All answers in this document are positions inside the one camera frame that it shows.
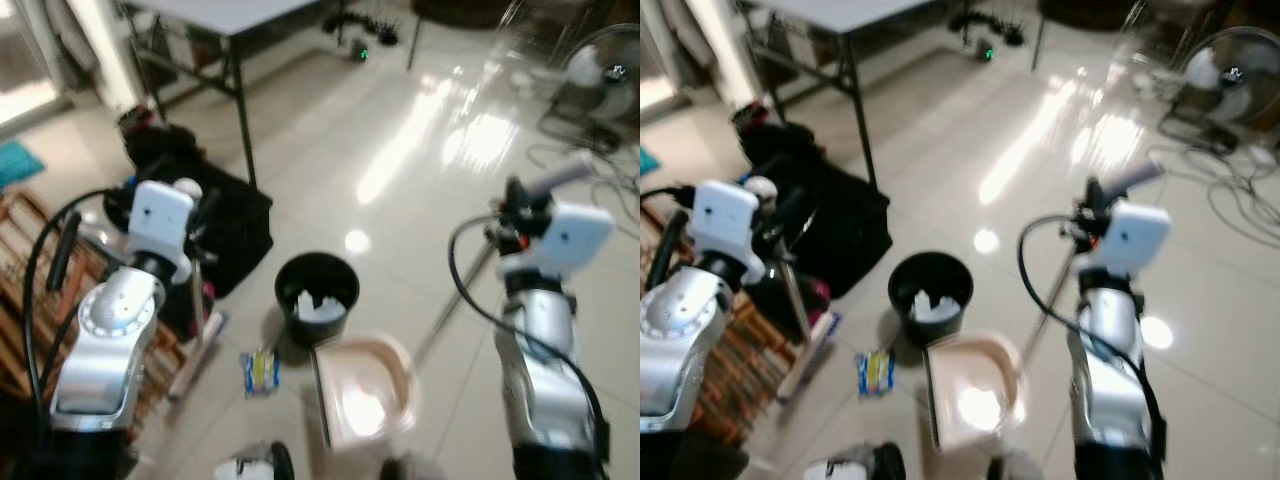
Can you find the broom with thin stick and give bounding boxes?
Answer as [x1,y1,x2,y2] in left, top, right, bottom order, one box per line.
[166,177,233,403]
[745,176,843,403]

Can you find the beige long-handled dustpan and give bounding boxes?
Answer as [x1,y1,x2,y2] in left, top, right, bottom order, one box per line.
[305,158,598,457]
[922,160,1166,457]

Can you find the black floor fan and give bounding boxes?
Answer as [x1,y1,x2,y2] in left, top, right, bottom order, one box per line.
[1158,25,1280,156]
[540,24,641,153]

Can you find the black fabric bag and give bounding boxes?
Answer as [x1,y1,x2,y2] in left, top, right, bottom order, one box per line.
[733,104,893,331]
[118,106,274,336]

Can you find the black round waste bin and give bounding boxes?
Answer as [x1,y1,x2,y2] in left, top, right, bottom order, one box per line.
[887,251,975,348]
[274,252,362,348]

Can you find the white crumpled paper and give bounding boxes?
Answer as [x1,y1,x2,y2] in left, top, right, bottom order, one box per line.
[912,288,963,323]
[294,288,347,323]

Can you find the colourful snack packet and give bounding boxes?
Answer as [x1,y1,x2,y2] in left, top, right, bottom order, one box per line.
[856,349,897,397]
[240,349,282,397]

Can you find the black power strip green light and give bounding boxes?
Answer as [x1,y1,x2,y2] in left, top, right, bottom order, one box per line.
[948,8,1025,61]
[322,10,401,63]

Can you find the grey table with black legs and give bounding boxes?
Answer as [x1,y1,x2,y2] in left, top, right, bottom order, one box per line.
[113,0,346,189]
[742,0,966,189]

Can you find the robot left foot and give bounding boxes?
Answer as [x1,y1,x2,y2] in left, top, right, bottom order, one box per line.
[214,440,297,480]
[803,442,907,480]

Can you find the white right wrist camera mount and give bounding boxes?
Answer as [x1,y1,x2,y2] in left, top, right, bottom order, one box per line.
[1076,200,1174,283]
[497,202,617,283]

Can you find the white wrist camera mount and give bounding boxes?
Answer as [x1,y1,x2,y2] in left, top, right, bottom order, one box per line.
[127,180,197,286]
[1076,200,1174,283]
[692,179,767,286]
[497,202,617,283]

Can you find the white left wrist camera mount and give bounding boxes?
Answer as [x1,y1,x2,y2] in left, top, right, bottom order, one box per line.
[127,180,197,286]
[692,179,767,286]

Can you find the grey fan floor cable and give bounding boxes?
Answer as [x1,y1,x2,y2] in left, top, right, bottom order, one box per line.
[524,143,641,221]
[1148,145,1280,251]

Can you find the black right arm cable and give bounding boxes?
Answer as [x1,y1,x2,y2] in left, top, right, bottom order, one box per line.
[1017,214,1167,463]
[447,216,612,466]

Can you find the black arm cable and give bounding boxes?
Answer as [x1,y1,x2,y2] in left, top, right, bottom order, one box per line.
[22,188,136,416]
[1017,214,1167,463]
[447,216,612,466]
[640,185,701,296]

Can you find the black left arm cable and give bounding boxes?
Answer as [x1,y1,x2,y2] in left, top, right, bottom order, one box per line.
[640,185,701,296]
[22,188,136,416]

